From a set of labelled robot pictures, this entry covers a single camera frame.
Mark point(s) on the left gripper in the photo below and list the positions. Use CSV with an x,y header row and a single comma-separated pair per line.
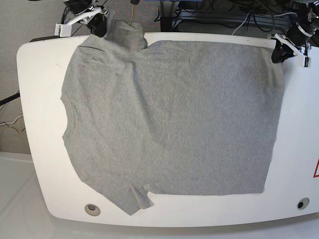
x,y
295,42

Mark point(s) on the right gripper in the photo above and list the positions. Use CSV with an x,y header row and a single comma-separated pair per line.
x,y
97,25

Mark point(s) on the grey T-shirt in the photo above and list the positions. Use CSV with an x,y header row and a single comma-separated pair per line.
x,y
173,117

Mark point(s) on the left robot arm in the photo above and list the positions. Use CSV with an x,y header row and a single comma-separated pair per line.
x,y
307,12

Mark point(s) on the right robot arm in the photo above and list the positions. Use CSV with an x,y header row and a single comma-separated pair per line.
x,y
70,16

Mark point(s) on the black table leg base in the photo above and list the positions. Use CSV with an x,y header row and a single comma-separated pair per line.
x,y
166,24

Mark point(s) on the red triangle sticker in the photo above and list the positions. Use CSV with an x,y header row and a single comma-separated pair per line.
x,y
316,173

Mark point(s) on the right table grommet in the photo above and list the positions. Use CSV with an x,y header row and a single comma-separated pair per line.
x,y
303,203

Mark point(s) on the table grommet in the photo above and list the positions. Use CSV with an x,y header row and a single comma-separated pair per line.
x,y
92,210
303,203

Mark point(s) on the left table grommet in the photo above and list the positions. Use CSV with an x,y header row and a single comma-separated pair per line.
x,y
92,210

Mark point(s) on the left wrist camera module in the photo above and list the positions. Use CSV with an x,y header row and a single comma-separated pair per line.
x,y
63,30

